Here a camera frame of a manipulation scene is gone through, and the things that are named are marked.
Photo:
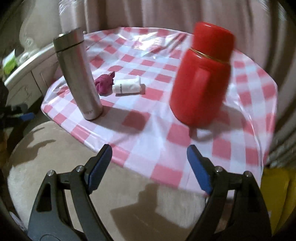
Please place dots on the magenta cloth ball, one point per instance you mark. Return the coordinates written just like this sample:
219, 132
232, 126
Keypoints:
104, 83

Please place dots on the silver steel thermos bottle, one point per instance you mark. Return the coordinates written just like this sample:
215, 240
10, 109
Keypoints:
70, 49

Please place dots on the white ornate cabinet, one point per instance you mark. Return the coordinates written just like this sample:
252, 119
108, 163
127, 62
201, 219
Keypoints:
27, 30

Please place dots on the white tissue pack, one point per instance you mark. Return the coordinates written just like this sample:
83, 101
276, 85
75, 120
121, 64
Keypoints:
127, 86

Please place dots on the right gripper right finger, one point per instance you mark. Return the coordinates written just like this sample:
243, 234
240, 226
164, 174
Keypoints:
235, 209

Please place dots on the red white checkered tablecloth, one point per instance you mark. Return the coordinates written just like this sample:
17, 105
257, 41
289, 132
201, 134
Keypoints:
144, 134

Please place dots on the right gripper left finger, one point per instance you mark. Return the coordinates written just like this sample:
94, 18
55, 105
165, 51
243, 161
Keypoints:
50, 217

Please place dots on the red thermos jug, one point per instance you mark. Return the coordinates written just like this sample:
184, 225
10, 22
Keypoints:
203, 76

